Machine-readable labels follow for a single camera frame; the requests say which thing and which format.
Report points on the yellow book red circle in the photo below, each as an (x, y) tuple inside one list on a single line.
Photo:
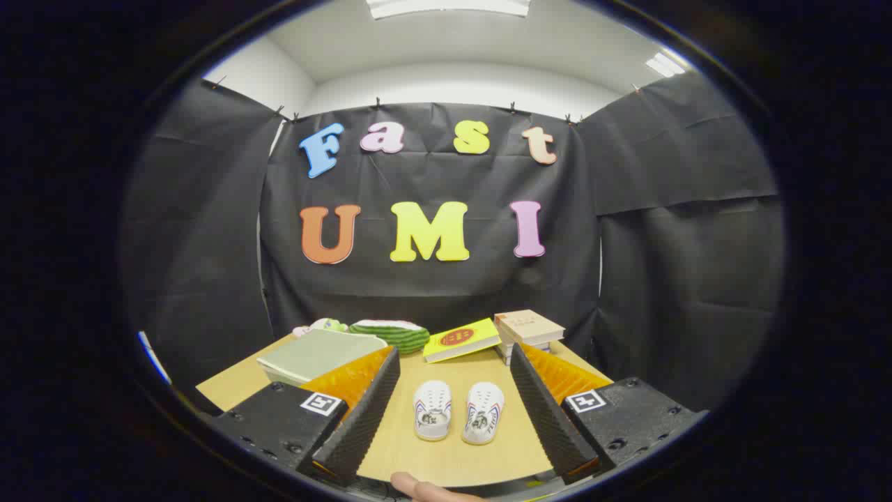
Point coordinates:
[(460, 339)]

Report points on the watermelon slice plush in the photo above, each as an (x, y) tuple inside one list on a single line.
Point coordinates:
[(394, 336)]

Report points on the pink green plush toy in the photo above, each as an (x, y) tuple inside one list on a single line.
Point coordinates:
[(324, 325)]

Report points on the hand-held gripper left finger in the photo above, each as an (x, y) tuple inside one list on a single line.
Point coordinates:
[(369, 411)]

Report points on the black backdrop cloth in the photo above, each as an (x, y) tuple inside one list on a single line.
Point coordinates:
[(432, 293)]

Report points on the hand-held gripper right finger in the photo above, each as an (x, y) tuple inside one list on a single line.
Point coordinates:
[(547, 418)]

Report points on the white canvas shoe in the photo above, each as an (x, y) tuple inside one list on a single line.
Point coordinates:
[(433, 401), (484, 404)]

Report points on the ceiling light panel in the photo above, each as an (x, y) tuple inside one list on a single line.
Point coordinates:
[(446, 6), (664, 64)]

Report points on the tan cover book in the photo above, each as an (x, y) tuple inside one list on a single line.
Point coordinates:
[(528, 326)]

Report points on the white paperback book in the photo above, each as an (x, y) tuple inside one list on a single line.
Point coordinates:
[(516, 346)]

